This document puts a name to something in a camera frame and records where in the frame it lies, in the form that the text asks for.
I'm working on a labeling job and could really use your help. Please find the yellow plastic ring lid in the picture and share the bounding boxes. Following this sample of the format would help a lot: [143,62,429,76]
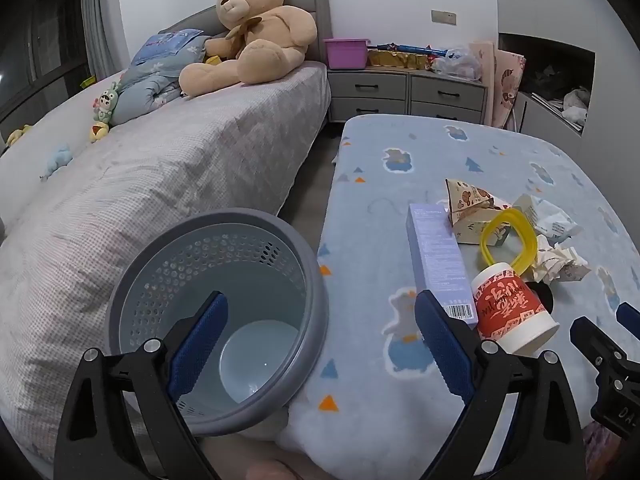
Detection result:
[480,208,538,277]

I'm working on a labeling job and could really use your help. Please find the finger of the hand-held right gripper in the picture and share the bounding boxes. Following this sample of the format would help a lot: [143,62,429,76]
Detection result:
[570,316,633,386]
[616,302,640,341]

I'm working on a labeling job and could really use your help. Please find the white wardrobe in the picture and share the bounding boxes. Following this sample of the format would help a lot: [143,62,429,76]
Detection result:
[492,0,631,181]

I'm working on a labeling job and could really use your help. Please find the light blue plush toy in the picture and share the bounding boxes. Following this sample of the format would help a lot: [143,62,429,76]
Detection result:
[40,144,73,181]

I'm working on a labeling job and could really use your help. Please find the blue printed fleece blanket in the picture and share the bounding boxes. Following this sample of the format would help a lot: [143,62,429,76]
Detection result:
[277,114,640,480]

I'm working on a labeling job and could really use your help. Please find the grey drawer dresser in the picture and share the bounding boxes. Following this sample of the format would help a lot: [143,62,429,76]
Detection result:
[327,67,488,126]

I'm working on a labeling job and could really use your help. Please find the purple plastic bin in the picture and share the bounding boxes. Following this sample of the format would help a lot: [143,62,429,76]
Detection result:
[323,37,371,70]

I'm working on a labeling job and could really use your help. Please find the grey perforated plastic basket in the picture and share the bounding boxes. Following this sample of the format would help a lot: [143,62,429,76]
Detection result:
[105,208,329,436]

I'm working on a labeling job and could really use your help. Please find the gold foil boxes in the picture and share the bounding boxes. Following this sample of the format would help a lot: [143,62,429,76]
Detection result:
[367,50,433,71]

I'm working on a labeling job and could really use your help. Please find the large tan teddy bear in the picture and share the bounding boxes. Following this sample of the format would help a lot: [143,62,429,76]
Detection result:
[179,0,319,98]

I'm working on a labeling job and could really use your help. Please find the pink bear print board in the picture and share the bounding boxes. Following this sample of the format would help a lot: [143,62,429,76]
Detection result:
[492,50,527,131]

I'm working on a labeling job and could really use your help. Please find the long purple cardboard box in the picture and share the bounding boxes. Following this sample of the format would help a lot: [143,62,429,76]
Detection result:
[406,203,479,330]

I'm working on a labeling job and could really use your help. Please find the grey curtain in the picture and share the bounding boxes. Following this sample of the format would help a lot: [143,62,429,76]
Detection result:
[80,0,127,78]

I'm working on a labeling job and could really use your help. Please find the grey padded headboard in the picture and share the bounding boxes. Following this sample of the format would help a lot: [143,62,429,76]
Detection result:
[162,0,332,68]

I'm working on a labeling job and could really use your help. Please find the dark window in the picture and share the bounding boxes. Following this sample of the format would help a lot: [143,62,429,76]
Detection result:
[0,0,93,126]

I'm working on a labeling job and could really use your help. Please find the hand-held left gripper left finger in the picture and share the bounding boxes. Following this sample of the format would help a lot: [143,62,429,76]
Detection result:
[54,291,229,480]

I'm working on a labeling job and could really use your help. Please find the light blue floral quilt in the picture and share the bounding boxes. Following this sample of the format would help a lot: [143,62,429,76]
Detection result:
[107,35,216,126]

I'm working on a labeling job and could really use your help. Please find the person's patterned clothing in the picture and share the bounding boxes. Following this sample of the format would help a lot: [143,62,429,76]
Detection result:
[582,420,623,480]

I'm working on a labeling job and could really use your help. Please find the white printed wrapper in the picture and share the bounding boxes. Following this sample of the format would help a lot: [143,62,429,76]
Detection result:
[511,194,583,241]

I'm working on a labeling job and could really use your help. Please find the white paper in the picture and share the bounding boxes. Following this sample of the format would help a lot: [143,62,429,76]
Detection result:
[531,242,592,283]

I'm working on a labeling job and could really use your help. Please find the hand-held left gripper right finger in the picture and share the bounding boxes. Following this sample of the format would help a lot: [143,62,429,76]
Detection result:
[415,289,587,480]

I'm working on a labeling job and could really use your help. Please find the green hooded plush doll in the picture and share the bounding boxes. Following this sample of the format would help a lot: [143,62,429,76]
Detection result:
[91,81,122,126]

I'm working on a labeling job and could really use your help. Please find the red paper cup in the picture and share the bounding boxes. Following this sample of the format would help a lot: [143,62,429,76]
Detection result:
[471,261,561,356]

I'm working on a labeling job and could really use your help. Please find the bed with grey checked sheet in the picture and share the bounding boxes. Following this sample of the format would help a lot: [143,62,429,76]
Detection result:
[0,60,332,466]

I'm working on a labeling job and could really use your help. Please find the blue printed pillow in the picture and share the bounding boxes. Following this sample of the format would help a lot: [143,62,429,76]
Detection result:
[131,29,205,66]

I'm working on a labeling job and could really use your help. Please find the white cloth bundle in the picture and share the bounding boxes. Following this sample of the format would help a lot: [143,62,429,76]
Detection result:
[562,87,592,123]

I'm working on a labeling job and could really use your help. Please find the clear plastic bag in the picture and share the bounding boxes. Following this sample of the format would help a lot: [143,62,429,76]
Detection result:
[432,45,483,82]

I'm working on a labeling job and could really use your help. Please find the plain pink foam board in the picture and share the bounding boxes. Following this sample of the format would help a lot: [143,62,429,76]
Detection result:
[470,40,500,126]

